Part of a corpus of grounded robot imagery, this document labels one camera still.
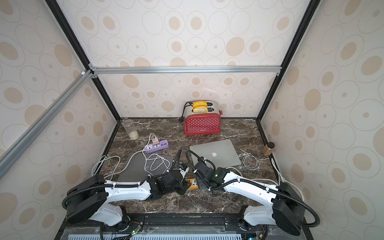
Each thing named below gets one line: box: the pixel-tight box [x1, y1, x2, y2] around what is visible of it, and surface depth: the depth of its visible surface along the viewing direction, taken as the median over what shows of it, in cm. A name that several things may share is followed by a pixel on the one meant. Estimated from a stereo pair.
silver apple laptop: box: [189, 139, 242, 170], surface depth 104 cm
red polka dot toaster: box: [183, 100, 223, 136], surface depth 105 cm
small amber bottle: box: [262, 141, 275, 156], surface depth 94 cm
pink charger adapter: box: [152, 138, 160, 145], surface depth 99 cm
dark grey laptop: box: [117, 152, 175, 182], surface depth 94 cm
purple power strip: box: [144, 139, 169, 154], surface depth 102 cm
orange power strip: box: [185, 178, 199, 190], surface depth 85 cm
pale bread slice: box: [193, 107, 209, 113], surface depth 101 cm
